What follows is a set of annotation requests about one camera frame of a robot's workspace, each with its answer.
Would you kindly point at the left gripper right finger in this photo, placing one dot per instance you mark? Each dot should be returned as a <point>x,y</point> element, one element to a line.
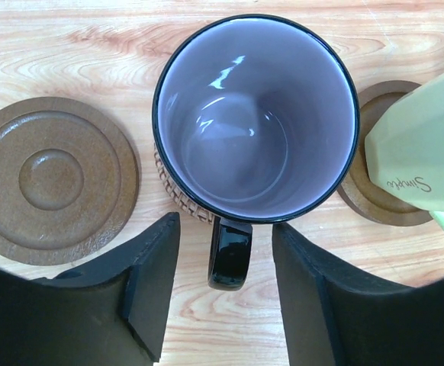
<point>337,314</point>

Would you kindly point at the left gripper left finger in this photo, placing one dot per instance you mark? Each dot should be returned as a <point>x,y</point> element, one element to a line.
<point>111,310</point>

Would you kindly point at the brown wooden coaster top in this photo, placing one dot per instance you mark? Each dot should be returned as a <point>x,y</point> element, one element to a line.
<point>365,198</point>

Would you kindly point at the brown wooden coaster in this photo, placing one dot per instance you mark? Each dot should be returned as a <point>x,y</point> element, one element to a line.
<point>365,198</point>
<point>69,180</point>

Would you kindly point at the large woven rattan coaster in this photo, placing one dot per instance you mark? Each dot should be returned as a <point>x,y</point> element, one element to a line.
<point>181,199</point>

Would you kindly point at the white green-handled mug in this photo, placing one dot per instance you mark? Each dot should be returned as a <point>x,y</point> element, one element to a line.
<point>404,151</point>

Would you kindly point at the purple grey mug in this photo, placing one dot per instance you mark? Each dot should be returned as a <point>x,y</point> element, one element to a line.
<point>256,120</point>

